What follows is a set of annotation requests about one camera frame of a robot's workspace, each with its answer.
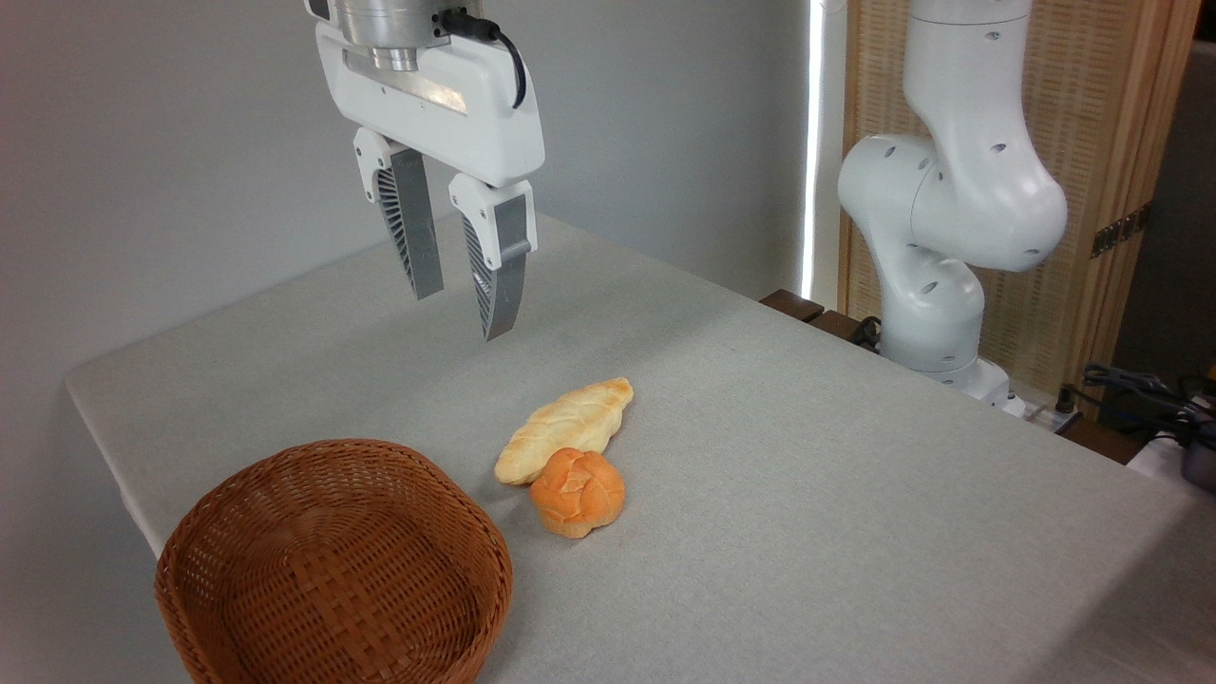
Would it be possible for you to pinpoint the white power strip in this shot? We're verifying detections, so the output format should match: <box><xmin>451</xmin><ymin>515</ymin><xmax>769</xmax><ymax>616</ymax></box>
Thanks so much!
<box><xmin>1005</xmin><ymin>397</ymin><xmax>1082</xmax><ymax>435</ymax></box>

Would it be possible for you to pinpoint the long braided pale bread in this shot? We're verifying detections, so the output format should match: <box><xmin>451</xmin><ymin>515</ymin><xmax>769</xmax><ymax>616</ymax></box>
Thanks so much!
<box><xmin>494</xmin><ymin>377</ymin><xmax>635</xmax><ymax>486</ymax></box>

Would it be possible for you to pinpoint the brown woven wicker basket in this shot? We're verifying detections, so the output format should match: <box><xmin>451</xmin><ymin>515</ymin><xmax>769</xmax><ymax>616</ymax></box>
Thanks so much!
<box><xmin>154</xmin><ymin>438</ymin><xmax>514</xmax><ymax>684</ymax></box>

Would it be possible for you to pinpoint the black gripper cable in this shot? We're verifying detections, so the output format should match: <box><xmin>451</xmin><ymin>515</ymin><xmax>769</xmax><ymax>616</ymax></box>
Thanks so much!
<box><xmin>437</xmin><ymin>9</ymin><xmax>527</xmax><ymax>109</ymax></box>

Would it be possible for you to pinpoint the dark metal screen hinge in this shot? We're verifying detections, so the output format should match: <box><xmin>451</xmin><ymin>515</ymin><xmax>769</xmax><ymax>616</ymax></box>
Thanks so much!
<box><xmin>1091</xmin><ymin>202</ymin><xmax>1151</xmax><ymax>258</ymax></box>

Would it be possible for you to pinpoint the wooden bamboo folding screen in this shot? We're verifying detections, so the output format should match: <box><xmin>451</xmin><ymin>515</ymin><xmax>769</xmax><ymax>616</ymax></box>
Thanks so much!
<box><xmin>841</xmin><ymin>0</ymin><xmax>1203</xmax><ymax>419</ymax></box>

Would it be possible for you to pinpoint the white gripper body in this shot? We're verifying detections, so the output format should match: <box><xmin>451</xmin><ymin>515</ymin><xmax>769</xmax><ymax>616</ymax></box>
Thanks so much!
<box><xmin>315</xmin><ymin>21</ymin><xmax>546</xmax><ymax>189</ymax></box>

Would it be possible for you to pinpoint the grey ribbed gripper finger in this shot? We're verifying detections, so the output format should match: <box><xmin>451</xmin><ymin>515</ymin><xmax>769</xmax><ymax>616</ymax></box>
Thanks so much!
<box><xmin>353</xmin><ymin>127</ymin><xmax>445</xmax><ymax>301</ymax></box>
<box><xmin>448</xmin><ymin>173</ymin><xmax>539</xmax><ymax>341</ymax></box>

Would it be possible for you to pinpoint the grey tablecloth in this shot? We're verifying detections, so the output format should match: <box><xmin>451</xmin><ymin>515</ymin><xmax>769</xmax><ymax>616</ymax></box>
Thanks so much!
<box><xmin>65</xmin><ymin>211</ymin><xmax>1216</xmax><ymax>684</ymax></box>

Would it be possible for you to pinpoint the silver metal wrist flange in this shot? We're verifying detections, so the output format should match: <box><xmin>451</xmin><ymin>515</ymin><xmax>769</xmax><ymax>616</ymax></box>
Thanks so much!
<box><xmin>304</xmin><ymin>0</ymin><xmax>455</xmax><ymax>73</ymax></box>

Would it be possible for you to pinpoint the dark grey cable bundle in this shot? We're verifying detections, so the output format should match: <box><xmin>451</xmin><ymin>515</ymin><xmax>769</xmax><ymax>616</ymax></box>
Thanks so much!
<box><xmin>1081</xmin><ymin>363</ymin><xmax>1216</xmax><ymax>449</ymax></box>

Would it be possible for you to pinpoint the round orange knotted bread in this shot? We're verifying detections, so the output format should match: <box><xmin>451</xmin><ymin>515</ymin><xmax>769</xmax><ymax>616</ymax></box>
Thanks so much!
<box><xmin>529</xmin><ymin>447</ymin><xmax>626</xmax><ymax>540</ymax></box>

